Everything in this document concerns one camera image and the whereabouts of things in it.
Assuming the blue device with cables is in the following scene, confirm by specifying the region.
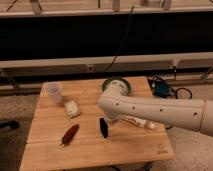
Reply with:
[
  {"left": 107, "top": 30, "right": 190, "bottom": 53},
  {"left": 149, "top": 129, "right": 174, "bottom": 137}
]
[{"left": 148, "top": 76, "right": 193, "bottom": 99}]

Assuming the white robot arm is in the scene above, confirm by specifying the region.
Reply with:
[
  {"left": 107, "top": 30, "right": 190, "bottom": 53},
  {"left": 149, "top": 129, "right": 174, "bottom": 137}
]
[{"left": 97, "top": 86, "right": 213, "bottom": 137}]

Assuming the red brown chili toy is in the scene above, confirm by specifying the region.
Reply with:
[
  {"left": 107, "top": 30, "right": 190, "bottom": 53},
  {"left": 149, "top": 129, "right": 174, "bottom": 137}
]
[{"left": 61, "top": 124, "right": 80, "bottom": 146}]

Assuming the white small container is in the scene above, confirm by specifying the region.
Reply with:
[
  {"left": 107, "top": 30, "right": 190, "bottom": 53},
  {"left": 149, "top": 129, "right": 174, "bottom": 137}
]
[{"left": 65, "top": 100, "right": 80, "bottom": 118}]

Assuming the white plastic bottle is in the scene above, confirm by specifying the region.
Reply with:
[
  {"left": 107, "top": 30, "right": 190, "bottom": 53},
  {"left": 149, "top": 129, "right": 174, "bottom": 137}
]
[{"left": 121, "top": 116, "right": 155, "bottom": 130}]

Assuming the green bowl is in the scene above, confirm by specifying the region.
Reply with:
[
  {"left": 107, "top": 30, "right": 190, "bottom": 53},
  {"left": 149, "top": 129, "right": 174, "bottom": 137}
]
[{"left": 102, "top": 77, "right": 131, "bottom": 96}]

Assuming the black hanging cable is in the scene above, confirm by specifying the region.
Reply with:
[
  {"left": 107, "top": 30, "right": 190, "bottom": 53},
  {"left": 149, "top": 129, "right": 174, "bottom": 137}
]
[{"left": 104, "top": 5, "right": 135, "bottom": 73}]

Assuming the black chair base leg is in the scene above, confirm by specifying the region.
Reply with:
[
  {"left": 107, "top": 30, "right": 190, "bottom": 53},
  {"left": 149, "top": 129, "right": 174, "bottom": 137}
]
[{"left": 0, "top": 120, "right": 19, "bottom": 129}]

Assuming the clear plastic cup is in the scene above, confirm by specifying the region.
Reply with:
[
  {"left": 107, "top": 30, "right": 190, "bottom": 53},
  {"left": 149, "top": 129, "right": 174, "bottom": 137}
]
[{"left": 44, "top": 82, "right": 63, "bottom": 104}]

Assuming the black eraser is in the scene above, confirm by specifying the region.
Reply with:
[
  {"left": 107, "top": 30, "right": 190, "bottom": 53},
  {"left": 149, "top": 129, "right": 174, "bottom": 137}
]
[{"left": 99, "top": 118, "right": 108, "bottom": 138}]

